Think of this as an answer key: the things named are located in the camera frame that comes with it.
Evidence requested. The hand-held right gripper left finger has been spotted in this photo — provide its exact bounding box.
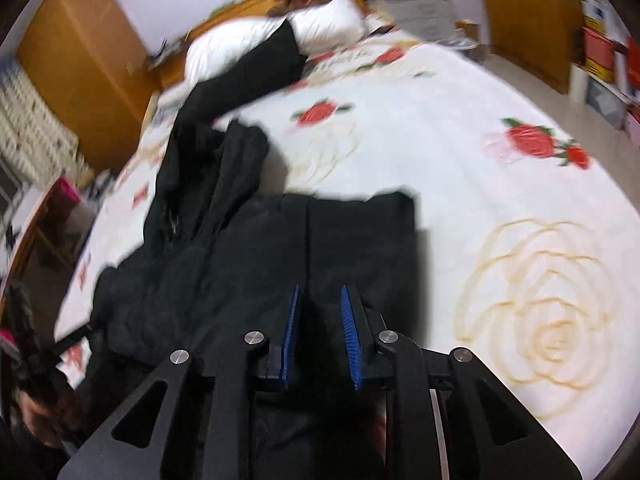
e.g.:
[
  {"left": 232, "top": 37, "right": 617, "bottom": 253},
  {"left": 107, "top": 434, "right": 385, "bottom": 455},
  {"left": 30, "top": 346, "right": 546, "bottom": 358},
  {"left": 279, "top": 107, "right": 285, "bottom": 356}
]
[{"left": 57, "top": 284, "right": 301, "bottom": 480}]

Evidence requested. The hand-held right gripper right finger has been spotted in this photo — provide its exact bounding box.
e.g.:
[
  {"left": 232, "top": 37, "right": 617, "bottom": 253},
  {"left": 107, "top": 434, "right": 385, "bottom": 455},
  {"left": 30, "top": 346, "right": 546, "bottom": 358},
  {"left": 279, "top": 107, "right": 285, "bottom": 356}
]
[{"left": 340, "top": 285, "right": 583, "bottom": 480}]

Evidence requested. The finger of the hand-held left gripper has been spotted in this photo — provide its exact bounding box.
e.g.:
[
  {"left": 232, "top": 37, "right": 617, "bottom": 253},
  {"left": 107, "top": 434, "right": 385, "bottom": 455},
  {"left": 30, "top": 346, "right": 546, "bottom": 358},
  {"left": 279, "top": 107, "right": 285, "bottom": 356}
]
[{"left": 49, "top": 324, "right": 97, "bottom": 357}]

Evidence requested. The black puffer jacket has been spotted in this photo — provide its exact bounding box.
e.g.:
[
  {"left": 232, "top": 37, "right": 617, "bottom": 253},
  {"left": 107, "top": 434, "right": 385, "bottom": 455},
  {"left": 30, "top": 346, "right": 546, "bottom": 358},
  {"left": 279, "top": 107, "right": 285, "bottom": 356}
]
[{"left": 75, "top": 119, "right": 418, "bottom": 480}]

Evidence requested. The person's left hand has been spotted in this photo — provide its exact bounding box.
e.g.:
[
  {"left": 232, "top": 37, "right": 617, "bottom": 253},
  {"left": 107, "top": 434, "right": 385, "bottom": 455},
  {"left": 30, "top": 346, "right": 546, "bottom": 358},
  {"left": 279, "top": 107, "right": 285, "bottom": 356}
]
[{"left": 21, "top": 389, "right": 87, "bottom": 448}]

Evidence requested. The wooden chair with pink cloth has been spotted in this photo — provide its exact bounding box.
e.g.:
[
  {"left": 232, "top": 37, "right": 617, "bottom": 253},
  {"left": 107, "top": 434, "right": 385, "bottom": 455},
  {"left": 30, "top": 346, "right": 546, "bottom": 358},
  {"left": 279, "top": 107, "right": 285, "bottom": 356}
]
[{"left": 0, "top": 177, "right": 98, "bottom": 321}]

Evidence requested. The patterned curtain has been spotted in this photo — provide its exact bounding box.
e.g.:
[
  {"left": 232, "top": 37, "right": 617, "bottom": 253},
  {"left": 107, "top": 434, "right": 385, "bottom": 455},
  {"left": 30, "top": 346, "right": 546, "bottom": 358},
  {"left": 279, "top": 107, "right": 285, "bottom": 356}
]
[{"left": 0, "top": 57, "right": 80, "bottom": 188}]

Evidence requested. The bed with floral sheet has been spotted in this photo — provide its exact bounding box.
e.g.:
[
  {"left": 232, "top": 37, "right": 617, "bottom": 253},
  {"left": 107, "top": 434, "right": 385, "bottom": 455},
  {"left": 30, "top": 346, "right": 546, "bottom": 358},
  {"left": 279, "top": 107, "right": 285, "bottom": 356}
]
[{"left": 52, "top": 27, "right": 640, "bottom": 480}]

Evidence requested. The black folded cloth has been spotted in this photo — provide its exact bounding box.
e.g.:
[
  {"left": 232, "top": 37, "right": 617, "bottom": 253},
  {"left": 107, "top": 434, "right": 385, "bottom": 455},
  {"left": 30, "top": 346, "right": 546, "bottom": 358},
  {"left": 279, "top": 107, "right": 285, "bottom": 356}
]
[{"left": 182, "top": 19, "right": 308, "bottom": 128}]

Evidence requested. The orange wooden wardrobe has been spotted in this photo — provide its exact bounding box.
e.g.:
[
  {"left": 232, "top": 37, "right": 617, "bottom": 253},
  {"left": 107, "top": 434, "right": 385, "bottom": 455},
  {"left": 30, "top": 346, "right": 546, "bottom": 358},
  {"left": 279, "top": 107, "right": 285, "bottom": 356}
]
[{"left": 16, "top": 0, "right": 162, "bottom": 177}]

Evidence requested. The white duvet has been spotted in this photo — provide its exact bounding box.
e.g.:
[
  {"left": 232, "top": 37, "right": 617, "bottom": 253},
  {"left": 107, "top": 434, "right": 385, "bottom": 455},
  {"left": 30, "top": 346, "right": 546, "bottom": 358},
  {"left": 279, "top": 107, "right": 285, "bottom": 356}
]
[{"left": 184, "top": 0, "right": 368, "bottom": 88}]

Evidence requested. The grey nightstand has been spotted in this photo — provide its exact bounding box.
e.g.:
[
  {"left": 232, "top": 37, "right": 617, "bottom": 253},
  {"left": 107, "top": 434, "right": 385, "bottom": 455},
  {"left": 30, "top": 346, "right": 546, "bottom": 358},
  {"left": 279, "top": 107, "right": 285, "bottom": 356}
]
[{"left": 387, "top": 0, "right": 458, "bottom": 42}]

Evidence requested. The orange wooden cabinet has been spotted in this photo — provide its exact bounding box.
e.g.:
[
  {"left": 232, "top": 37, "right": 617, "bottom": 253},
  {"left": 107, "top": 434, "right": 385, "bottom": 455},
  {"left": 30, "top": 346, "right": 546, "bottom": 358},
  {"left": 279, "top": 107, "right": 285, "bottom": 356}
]
[{"left": 474, "top": 0, "right": 587, "bottom": 95}]

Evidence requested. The pile of boxes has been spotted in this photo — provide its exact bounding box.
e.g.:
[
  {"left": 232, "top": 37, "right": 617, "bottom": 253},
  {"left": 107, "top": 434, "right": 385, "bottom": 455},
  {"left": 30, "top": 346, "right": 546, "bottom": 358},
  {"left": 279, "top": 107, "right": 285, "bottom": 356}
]
[{"left": 570, "top": 0, "right": 640, "bottom": 157}]

